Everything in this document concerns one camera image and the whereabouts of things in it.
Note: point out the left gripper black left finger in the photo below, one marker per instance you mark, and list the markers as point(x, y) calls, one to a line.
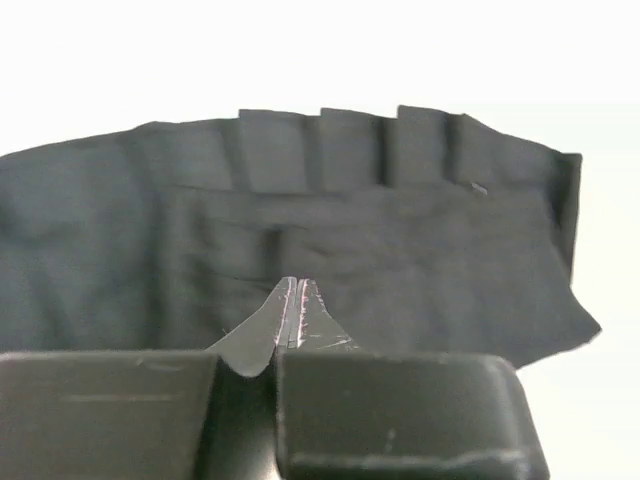
point(148, 414)

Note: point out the black pleated skirt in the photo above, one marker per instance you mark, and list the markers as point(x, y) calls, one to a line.
point(426, 231)

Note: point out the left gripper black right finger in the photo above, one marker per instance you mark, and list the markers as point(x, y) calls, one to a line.
point(344, 413)

